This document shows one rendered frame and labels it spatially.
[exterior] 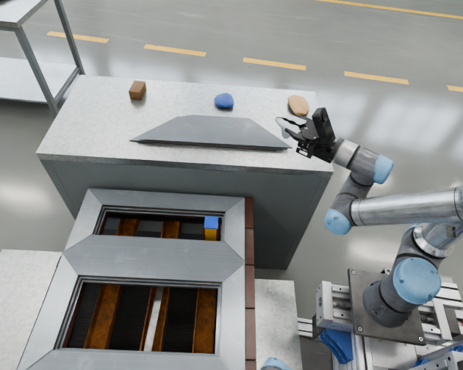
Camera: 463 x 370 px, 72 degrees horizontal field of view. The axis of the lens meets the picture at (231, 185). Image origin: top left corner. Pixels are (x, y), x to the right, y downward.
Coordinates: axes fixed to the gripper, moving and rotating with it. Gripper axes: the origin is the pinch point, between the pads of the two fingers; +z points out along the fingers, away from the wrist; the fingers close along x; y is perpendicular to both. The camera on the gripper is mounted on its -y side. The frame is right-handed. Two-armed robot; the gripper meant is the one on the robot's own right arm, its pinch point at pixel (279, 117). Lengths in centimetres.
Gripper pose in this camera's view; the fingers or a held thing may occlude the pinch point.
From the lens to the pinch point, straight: 101.9
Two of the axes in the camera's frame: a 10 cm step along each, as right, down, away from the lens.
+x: 5.6, -7.0, 4.4
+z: -8.3, -4.7, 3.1
